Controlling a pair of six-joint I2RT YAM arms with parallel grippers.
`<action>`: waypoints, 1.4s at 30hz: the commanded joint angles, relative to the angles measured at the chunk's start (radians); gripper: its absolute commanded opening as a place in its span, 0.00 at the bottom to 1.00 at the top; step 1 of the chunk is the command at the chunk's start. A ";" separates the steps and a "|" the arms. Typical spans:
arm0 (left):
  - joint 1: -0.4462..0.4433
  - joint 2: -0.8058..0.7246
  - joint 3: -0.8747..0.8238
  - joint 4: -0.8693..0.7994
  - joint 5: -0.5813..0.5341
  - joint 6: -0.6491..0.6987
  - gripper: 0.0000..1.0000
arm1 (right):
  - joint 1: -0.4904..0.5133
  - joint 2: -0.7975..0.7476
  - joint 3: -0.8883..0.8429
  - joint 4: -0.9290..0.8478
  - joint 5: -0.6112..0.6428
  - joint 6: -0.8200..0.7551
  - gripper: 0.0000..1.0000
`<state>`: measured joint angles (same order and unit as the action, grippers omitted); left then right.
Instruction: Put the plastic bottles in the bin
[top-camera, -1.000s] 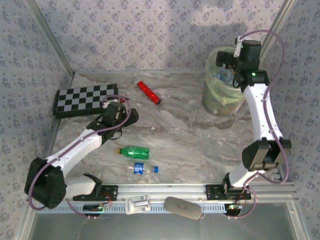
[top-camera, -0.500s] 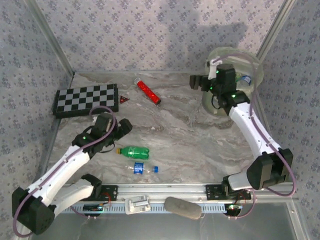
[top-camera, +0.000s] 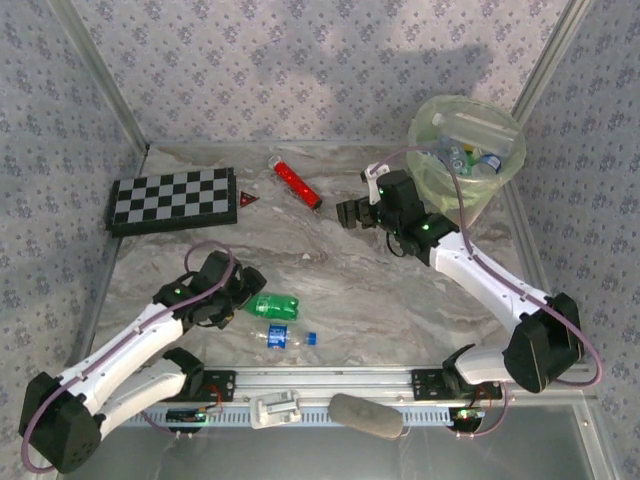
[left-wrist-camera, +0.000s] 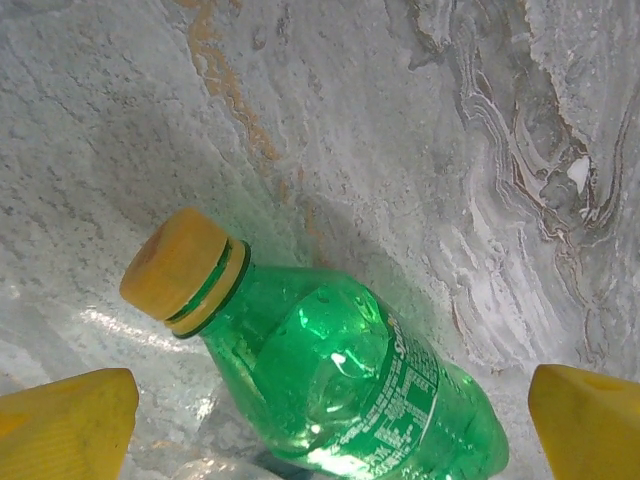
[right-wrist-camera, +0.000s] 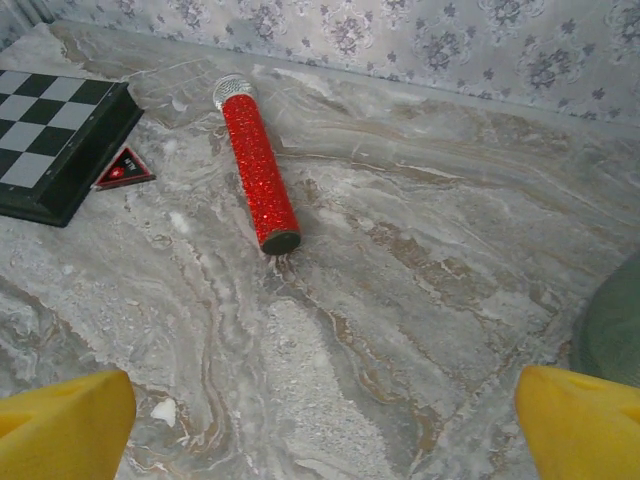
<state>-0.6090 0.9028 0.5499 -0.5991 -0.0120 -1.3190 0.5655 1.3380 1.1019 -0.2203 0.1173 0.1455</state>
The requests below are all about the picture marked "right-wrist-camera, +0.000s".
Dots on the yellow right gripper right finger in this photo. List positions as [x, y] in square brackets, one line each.
[585, 430]

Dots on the small red triangular packet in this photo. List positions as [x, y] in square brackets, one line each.
[120, 172]

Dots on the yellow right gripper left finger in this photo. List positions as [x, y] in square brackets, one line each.
[60, 430]

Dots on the black grey chess board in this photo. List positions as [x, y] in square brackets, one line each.
[45, 130]

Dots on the translucent round waste bin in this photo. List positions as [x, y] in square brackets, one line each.
[615, 325]

